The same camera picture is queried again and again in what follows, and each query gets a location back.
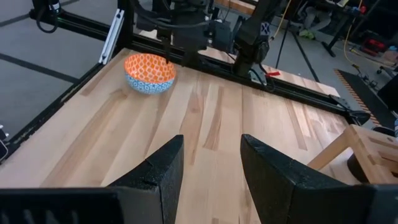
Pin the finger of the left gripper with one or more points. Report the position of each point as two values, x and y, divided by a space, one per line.
190 57
167 46

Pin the red toolbox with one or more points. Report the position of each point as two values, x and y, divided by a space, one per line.
373 46

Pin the black background desk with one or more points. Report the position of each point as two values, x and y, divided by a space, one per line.
339 31

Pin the black aluminium table frame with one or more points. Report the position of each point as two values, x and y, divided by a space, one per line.
87 26

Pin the orange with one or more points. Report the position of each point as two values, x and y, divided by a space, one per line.
149 70

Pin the person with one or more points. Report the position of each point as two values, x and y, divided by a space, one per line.
317 18

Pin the black mat hazard-striped edge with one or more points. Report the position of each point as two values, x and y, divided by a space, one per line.
367 96

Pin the wooden board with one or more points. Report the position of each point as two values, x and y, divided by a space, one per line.
236 5

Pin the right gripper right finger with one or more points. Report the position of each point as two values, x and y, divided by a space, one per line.
273 186

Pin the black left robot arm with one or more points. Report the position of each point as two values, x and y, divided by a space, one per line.
252 37

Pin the slatted wooden shelf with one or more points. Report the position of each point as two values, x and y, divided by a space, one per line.
373 152

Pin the red tag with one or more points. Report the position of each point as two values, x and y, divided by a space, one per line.
273 74

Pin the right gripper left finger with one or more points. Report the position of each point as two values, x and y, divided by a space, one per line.
161 174

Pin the black tripod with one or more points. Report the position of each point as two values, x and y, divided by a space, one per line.
304 55

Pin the silver aluminium bar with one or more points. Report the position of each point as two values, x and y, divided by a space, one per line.
112 37

